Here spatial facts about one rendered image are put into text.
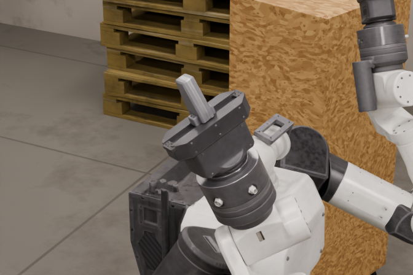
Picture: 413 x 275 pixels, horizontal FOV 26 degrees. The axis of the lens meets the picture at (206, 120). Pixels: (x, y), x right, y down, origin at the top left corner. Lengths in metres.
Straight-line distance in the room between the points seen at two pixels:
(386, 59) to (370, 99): 0.08
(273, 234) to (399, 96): 0.55
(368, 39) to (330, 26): 1.23
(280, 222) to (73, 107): 4.27
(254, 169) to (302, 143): 0.59
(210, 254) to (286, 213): 0.21
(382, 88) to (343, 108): 1.43
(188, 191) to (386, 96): 0.41
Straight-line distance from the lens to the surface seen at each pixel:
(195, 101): 1.10
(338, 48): 2.98
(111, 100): 5.22
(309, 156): 1.71
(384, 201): 1.75
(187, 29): 4.81
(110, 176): 4.58
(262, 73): 3.13
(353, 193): 1.74
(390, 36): 1.69
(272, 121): 1.53
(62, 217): 4.25
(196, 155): 1.11
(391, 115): 1.77
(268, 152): 1.49
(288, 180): 1.61
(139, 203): 1.58
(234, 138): 1.13
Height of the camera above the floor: 2.12
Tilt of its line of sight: 24 degrees down
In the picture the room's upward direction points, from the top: straight up
